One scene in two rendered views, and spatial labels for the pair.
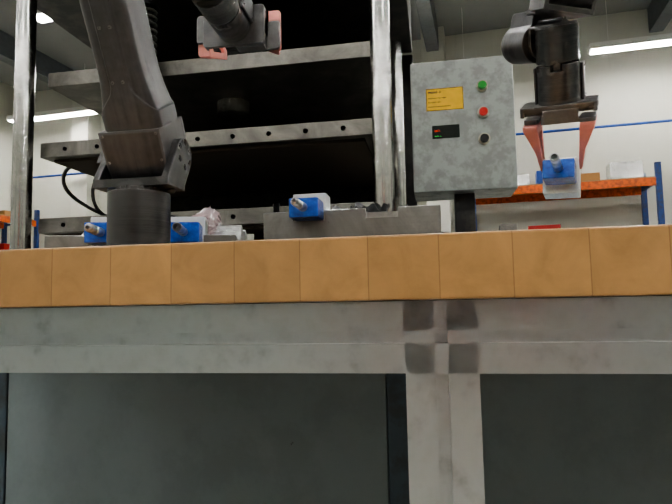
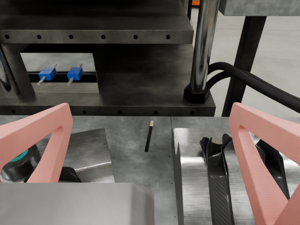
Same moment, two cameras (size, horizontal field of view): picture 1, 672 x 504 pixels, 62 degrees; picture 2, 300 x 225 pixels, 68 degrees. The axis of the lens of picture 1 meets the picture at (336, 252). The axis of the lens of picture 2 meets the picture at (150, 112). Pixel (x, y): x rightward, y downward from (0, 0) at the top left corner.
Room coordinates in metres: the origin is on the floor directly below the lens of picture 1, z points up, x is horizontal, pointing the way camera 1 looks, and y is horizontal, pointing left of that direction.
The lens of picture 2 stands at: (0.86, 0.16, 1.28)
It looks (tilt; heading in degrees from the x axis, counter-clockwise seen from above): 37 degrees down; 351
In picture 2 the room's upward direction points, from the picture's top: straight up
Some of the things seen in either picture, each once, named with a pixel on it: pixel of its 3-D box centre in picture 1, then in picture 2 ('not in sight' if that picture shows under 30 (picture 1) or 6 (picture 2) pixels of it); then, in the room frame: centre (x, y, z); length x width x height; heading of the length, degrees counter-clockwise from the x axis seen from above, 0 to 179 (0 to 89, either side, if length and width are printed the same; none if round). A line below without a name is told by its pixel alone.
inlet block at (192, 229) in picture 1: (184, 232); not in sight; (0.77, 0.21, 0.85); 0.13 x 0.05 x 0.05; 7
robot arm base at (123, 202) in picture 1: (139, 227); not in sight; (0.57, 0.20, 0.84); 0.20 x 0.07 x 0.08; 81
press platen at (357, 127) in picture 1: (238, 166); not in sight; (2.07, 0.36, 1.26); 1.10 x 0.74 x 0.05; 80
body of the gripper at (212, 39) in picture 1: (229, 19); not in sight; (0.84, 0.16, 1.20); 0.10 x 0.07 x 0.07; 81
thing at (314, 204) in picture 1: (304, 208); not in sight; (0.79, 0.04, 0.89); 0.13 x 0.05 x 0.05; 170
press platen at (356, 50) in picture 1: (239, 102); not in sight; (2.08, 0.36, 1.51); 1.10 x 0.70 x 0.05; 80
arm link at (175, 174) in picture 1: (141, 167); not in sight; (0.58, 0.20, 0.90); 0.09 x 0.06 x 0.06; 81
